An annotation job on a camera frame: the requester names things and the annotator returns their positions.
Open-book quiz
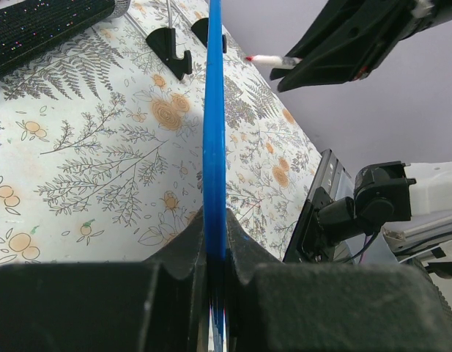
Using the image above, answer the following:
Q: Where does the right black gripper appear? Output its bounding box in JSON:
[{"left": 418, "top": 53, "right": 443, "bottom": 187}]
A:
[{"left": 270, "top": 1, "right": 452, "bottom": 92}]

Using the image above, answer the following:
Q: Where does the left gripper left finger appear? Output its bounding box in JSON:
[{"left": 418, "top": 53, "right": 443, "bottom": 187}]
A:
[{"left": 0, "top": 212, "right": 207, "bottom": 351}]

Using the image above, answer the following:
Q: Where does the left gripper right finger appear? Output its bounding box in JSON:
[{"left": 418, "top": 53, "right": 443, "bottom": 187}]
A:
[{"left": 226, "top": 211, "right": 452, "bottom": 351}]

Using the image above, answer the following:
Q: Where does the blue framed whiteboard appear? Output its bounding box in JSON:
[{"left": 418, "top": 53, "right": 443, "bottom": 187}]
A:
[{"left": 203, "top": 1, "right": 226, "bottom": 351}]

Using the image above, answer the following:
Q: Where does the red whiteboard marker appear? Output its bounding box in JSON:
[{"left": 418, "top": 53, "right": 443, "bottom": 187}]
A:
[{"left": 245, "top": 55, "right": 302, "bottom": 70}]

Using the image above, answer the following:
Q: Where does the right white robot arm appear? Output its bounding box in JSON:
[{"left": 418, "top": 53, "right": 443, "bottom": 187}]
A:
[{"left": 270, "top": 1, "right": 452, "bottom": 263}]

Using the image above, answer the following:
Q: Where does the black whiteboard stand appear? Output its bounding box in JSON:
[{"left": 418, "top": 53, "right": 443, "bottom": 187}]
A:
[{"left": 145, "top": 0, "right": 210, "bottom": 81}]

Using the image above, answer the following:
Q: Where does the floral table mat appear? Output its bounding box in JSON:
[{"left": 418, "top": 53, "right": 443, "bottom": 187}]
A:
[{"left": 0, "top": 1, "right": 321, "bottom": 265}]

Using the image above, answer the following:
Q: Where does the black glitter microphone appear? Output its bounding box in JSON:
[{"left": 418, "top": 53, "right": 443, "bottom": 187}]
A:
[{"left": 0, "top": 0, "right": 130, "bottom": 79}]

